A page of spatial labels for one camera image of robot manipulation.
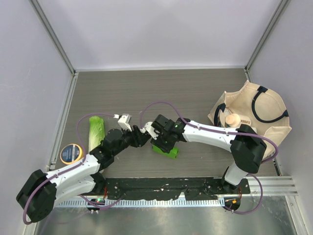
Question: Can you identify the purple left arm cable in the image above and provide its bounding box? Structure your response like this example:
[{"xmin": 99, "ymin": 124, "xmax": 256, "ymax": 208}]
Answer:
[{"xmin": 22, "ymin": 113, "xmax": 123, "ymax": 225}]

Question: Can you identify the napa cabbage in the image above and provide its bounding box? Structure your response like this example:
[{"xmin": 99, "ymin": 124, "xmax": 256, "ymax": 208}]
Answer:
[{"xmin": 89, "ymin": 116, "xmax": 105, "ymax": 158}]

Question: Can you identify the green paper box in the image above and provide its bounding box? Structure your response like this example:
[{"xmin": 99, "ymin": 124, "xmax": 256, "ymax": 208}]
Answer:
[{"xmin": 151, "ymin": 144, "xmax": 179, "ymax": 160}]

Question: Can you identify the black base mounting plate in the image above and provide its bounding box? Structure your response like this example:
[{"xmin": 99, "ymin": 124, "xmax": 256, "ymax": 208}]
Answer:
[{"xmin": 84, "ymin": 177, "xmax": 250, "ymax": 201}]

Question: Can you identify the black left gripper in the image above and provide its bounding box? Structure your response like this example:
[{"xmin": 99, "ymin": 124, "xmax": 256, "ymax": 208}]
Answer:
[{"xmin": 112, "ymin": 124, "xmax": 151, "ymax": 156}]

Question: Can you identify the round blue yellow tin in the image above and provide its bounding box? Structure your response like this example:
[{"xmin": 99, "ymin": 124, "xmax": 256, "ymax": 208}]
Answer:
[{"xmin": 60, "ymin": 143, "xmax": 84, "ymax": 165}]

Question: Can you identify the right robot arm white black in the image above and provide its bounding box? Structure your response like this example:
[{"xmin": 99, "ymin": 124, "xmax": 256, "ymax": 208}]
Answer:
[{"xmin": 144, "ymin": 115, "xmax": 266, "ymax": 193}]

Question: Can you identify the beige canvas tote bag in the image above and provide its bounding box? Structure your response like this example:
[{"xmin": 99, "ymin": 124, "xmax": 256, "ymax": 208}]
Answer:
[{"xmin": 208, "ymin": 81, "xmax": 291, "ymax": 146}]

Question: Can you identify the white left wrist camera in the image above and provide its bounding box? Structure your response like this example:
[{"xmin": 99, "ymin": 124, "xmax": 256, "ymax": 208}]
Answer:
[{"xmin": 113, "ymin": 114, "xmax": 133, "ymax": 131}]

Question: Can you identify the beige cap bottle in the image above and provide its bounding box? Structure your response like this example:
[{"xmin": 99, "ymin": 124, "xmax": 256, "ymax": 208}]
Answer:
[{"xmin": 225, "ymin": 114, "xmax": 241, "ymax": 127}]

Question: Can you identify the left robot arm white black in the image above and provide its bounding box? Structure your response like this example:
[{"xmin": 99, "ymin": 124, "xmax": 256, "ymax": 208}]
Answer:
[{"xmin": 16, "ymin": 125, "xmax": 151, "ymax": 225}]

